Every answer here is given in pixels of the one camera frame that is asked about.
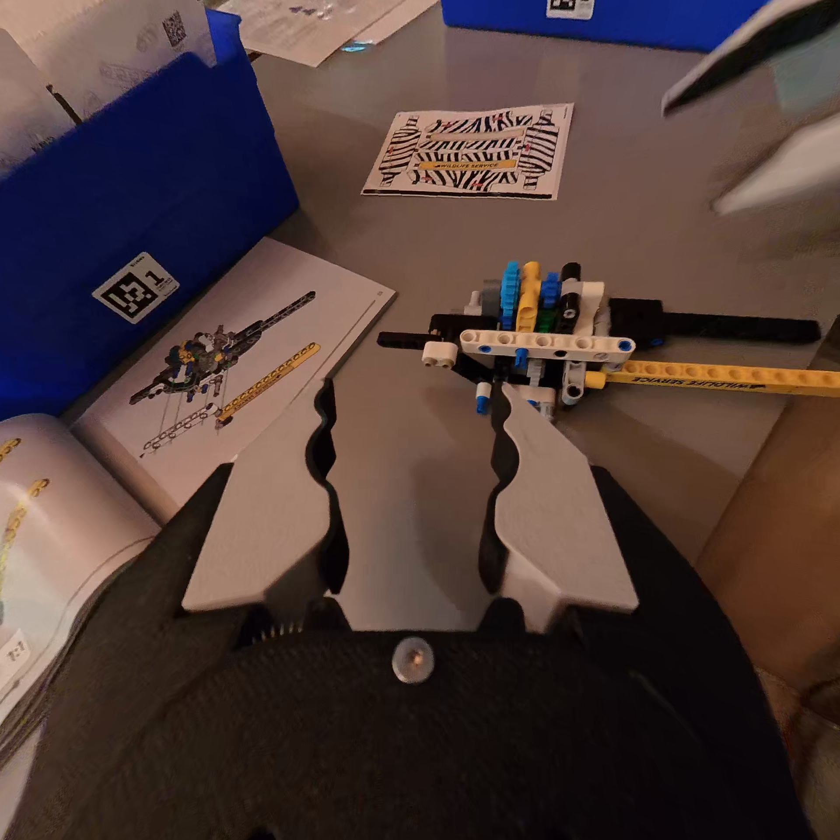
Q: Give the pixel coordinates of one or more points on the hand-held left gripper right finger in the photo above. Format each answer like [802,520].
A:
[558,525]

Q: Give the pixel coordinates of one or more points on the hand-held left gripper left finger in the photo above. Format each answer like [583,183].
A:
[262,525]

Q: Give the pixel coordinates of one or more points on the white printed paper sheet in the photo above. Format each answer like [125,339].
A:
[295,26]

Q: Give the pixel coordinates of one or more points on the zebra striped sticker sheet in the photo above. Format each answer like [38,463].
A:
[472,154]

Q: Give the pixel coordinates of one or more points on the multicoloured lego assembly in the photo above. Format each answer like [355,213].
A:
[551,341]

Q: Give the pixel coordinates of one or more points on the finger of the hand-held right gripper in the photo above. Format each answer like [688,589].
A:
[741,59]
[787,167]

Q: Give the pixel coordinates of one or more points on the blue bin with paper bags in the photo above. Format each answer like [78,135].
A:
[131,197]

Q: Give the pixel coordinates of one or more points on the blue plastic bin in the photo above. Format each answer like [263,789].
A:
[499,16]

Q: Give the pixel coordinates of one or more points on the open lego instruction booklet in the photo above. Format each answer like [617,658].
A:
[262,341]

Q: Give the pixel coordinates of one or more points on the small white paper bag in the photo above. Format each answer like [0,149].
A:
[29,105]

